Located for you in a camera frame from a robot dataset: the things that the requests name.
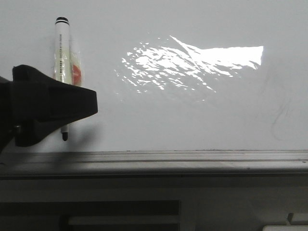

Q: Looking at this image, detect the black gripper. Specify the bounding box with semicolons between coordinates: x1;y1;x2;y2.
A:
0;65;98;153

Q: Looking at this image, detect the red round magnet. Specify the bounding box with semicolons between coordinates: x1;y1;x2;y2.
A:
72;64;82;87

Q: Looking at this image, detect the white whiteboard marker pen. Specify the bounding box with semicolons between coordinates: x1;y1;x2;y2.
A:
53;16;72;142

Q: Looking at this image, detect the white box bottom right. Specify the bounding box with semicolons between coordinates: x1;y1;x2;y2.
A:
262;225;308;231

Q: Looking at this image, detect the aluminium whiteboard frame rail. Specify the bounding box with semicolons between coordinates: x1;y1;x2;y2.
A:
0;150;308;179

